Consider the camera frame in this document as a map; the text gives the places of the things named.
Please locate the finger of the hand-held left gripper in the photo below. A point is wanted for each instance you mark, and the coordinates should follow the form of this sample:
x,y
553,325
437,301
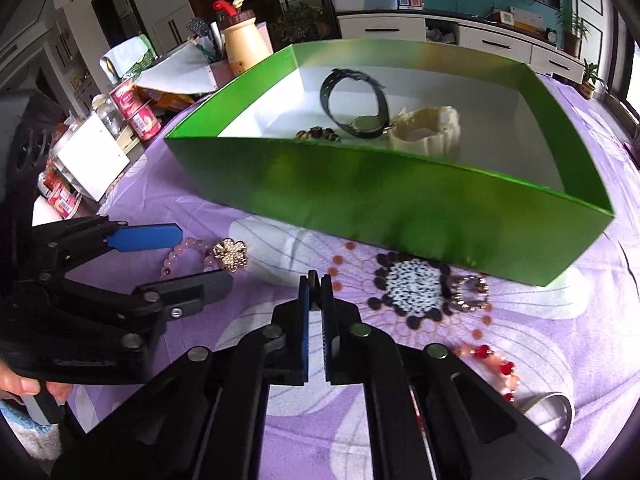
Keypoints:
x,y
190,292
147,236

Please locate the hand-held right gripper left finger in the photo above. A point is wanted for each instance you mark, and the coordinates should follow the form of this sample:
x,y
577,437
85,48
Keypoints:
x,y
306,320

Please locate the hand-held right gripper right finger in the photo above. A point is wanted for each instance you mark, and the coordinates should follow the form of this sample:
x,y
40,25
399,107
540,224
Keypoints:
x,y
326,330

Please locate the green cardboard box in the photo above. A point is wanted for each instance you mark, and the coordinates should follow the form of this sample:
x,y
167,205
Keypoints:
x,y
350,200

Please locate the silver bangle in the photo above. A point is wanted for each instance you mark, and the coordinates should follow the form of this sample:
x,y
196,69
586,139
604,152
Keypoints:
x,y
550,394

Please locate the person's left hand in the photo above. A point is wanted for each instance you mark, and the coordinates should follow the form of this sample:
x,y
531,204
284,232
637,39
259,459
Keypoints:
x,y
20,385

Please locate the light fuzzy cloth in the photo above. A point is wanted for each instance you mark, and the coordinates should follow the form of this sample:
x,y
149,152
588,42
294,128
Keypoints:
x,y
27,432

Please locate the white box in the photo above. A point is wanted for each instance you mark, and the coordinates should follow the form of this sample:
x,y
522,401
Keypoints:
x,y
92,157

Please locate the red snack packets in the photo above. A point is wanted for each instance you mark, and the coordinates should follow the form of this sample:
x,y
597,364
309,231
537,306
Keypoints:
x,y
60,195

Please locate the red tin can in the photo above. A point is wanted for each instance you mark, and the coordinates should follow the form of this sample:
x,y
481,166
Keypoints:
x,y
122,97
145,120

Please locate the glass jar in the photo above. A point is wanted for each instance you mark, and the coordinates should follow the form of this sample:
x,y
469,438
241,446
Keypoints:
x,y
107,116

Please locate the orange box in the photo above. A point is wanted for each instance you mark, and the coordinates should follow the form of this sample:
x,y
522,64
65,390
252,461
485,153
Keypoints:
x,y
165,98

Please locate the black perforated panel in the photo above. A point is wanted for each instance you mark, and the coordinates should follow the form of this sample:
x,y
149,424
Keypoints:
x,y
25,160

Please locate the white paper sheet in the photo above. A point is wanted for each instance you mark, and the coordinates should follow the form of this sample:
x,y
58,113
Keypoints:
x,y
172,74

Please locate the green and white packet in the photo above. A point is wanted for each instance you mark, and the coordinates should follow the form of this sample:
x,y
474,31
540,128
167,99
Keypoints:
x,y
125,55

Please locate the white cabinet door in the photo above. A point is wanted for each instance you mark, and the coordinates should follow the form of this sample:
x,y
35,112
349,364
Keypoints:
x,y
172,30

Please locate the cream bottle brown cap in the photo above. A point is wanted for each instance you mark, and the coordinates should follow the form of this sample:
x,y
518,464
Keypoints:
x,y
245,45

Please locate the black perforated utensil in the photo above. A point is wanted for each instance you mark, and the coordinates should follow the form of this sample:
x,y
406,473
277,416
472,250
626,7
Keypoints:
x,y
195,26

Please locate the black wrist watch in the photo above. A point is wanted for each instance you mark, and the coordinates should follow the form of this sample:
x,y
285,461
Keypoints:
x,y
375,110

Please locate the leafy plant in glass tank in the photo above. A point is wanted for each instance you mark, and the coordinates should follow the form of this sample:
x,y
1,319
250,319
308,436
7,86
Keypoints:
x,y
300,22

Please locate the white tv cabinet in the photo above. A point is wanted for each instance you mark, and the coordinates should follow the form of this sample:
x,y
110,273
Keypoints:
x,y
500,42

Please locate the blue framed code signs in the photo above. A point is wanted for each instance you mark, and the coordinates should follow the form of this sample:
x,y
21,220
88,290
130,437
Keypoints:
x,y
410,0

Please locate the white desk display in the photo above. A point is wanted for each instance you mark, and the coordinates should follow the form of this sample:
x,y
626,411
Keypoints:
x,y
505,16

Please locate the small potted plant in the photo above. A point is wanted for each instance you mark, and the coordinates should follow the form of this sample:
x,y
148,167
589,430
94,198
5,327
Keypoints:
x,y
590,80

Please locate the black alarm clock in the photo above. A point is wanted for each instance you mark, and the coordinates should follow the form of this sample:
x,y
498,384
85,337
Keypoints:
x,y
551,36

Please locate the yellow card box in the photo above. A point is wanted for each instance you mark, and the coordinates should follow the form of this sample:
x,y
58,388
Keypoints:
x,y
530,18

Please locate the tall potted plant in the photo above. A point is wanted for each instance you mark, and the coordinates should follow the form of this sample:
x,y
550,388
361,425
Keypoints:
x,y
575,30

